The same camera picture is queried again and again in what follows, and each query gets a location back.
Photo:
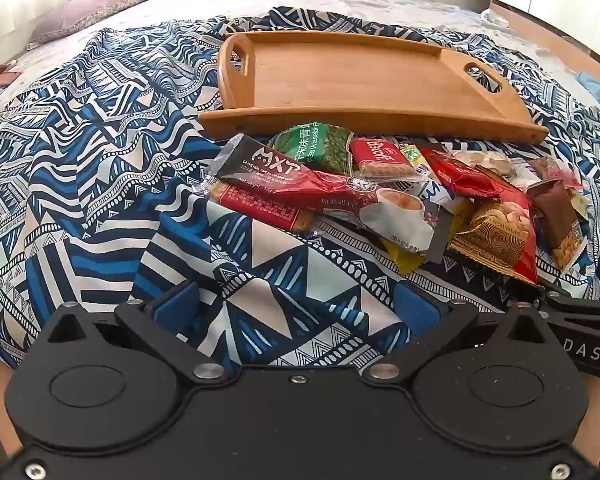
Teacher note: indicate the small green yellow packet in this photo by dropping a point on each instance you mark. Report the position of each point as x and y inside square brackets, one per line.
[414, 156]

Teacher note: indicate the red black coffee stick packet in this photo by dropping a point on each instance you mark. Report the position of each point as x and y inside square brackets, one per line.
[300, 185]

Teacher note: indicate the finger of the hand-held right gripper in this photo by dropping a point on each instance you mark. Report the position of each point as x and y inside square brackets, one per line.
[580, 306]

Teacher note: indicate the white yellow snack packet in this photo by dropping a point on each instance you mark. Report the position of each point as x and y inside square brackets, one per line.
[405, 260]

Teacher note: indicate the green peas packet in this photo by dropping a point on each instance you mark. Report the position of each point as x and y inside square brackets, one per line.
[315, 147]

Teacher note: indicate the long red biscuit packet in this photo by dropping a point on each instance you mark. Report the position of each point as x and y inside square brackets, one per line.
[260, 207]

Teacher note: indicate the wooden bed frame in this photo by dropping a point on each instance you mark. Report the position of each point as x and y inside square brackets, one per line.
[545, 30]

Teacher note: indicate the wooden tray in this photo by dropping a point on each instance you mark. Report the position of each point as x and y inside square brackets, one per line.
[355, 75]

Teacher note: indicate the blue patterned printed blanket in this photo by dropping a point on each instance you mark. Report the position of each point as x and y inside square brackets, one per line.
[80, 160]

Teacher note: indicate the purple pillow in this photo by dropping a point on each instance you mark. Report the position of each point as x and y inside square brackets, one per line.
[90, 10]

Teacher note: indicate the brown nut packet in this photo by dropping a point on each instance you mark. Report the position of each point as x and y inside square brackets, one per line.
[555, 215]

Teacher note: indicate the crumpled white tissue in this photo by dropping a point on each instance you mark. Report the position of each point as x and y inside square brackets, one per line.
[495, 19]

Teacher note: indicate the red gold nut packet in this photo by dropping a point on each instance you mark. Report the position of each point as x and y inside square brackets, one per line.
[500, 240]

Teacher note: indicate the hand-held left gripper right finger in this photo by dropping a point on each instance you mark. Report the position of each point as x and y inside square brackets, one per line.
[416, 306]

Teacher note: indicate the red white jelly packet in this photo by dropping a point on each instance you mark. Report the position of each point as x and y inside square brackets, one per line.
[555, 170]

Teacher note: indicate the glossy red snack packet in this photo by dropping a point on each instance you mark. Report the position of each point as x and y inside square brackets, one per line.
[455, 175]

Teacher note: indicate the white pink candy packet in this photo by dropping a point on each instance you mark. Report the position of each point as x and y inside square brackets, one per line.
[485, 162]

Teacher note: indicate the short red biscuit packet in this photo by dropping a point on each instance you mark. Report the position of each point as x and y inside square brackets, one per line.
[380, 157]

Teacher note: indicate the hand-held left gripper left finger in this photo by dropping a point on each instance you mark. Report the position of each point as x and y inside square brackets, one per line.
[172, 306]

